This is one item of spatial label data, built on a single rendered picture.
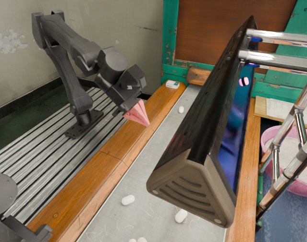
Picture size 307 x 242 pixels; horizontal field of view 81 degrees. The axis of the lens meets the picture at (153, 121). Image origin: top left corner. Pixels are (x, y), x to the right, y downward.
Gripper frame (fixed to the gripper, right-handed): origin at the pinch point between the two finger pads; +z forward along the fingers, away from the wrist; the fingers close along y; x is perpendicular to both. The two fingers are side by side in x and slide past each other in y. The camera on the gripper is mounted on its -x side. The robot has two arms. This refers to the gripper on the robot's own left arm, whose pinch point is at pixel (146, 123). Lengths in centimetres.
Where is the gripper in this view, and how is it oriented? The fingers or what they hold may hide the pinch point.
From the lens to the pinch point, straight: 54.9
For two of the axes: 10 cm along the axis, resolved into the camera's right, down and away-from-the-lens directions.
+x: -5.7, 4.0, 7.1
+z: 6.7, 7.3, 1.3
